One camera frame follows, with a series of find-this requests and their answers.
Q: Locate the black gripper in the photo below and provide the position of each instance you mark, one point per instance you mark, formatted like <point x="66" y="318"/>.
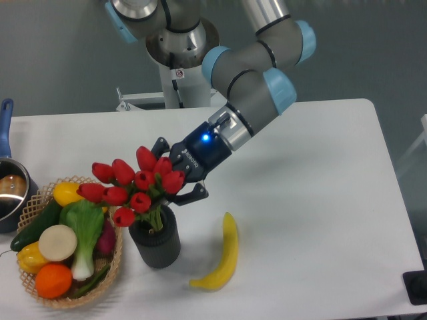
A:
<point x="196" y="155"/>

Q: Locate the red tulip bouquet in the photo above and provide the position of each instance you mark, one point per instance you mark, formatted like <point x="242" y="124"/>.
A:
<point x="136" y="194"/>

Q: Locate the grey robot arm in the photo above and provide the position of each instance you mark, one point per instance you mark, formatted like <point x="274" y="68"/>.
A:
<point x="252" y="79"/>

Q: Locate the dark grey ribbed vase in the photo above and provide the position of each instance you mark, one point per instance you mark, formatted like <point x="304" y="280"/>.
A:
<point x="159" y="249"/>

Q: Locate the green bok choy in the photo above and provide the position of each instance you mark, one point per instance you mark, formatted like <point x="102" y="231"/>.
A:
<point x="86" y="220"/>

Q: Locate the purple red radish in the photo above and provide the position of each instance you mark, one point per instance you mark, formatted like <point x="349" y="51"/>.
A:
<point x="106" y="242"/>

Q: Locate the yellow squash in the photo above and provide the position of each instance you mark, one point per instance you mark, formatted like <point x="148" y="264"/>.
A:
<point x="73" y="195"/>

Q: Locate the yellow banana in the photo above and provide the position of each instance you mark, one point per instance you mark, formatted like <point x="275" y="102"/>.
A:
<point x="221" y="275"/>

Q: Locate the woven wicker basket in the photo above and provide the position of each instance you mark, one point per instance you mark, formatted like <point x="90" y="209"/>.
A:
<point x="108" y="264"/>

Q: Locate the dark green cucumber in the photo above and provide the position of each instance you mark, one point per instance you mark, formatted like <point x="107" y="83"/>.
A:
<point x="48" y="217"/>

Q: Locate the white round radish slice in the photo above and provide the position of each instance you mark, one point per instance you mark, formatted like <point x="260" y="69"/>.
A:
<point x="57" y="243"/>

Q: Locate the green bean pod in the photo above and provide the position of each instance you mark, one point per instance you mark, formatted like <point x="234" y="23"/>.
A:
<point x="93" y="283"/>

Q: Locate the orange fruit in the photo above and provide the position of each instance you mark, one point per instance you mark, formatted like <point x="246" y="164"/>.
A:
<point x="53" y="280"/>

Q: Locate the yellow bell pepper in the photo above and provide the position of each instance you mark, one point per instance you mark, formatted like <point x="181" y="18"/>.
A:
<point x="30" y="259"/>

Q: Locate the black device at table edge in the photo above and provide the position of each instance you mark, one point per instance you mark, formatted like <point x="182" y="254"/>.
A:
<point x="415" y="284"/>

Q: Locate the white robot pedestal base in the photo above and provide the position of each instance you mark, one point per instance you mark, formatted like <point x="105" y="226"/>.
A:
<point x="179" y="58"/>

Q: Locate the blue handled saucepan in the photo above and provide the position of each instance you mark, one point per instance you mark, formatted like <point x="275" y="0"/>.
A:
<point x="17" y="186"/>

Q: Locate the white frame at right edge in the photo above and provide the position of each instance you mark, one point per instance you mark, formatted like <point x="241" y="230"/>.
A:
<point x="413" y="153"/>

